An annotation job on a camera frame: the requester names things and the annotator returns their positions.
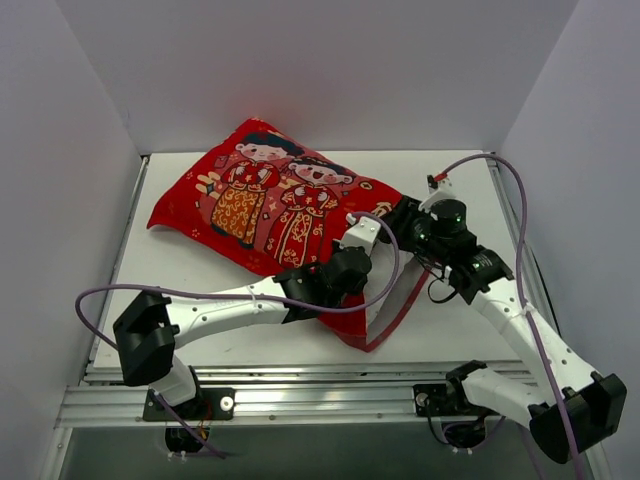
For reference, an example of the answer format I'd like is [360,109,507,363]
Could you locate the red printed pillowcase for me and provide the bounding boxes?
[146,116,431,354]

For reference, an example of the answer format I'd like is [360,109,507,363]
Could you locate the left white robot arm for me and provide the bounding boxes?
[113,247,372,419]

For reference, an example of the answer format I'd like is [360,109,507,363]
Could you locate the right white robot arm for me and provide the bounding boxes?
[383,197,627,464]

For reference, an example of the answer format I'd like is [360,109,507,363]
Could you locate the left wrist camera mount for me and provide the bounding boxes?
[333,212,382,255]

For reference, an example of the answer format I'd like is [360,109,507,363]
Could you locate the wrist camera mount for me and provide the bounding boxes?
[419,174,456,212]
[333,212,382,255]

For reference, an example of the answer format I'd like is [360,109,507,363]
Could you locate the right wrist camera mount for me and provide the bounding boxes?
[419,174,456,212]

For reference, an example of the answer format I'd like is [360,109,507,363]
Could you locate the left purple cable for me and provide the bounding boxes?
[74,212,401,459]

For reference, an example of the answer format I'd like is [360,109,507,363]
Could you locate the purple cable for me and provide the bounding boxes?
[74,212,401,459]
[432,153,586,480]

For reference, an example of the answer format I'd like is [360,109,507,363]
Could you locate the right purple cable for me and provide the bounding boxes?
[432,153,586,480]

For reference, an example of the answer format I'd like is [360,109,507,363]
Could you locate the right side aluminium rail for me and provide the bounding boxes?
[486,159,553,319]

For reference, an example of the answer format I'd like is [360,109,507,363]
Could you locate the aluminium front rail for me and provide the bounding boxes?
[55,360,599,430]

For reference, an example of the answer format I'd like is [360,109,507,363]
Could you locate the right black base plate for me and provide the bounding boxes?
[412,383,482,418]

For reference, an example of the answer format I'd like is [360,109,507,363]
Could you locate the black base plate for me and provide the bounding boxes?
[412,383,482,418]
[142,387,236,422]

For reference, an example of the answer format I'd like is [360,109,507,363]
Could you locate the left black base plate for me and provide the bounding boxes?
[142,387,236,422]

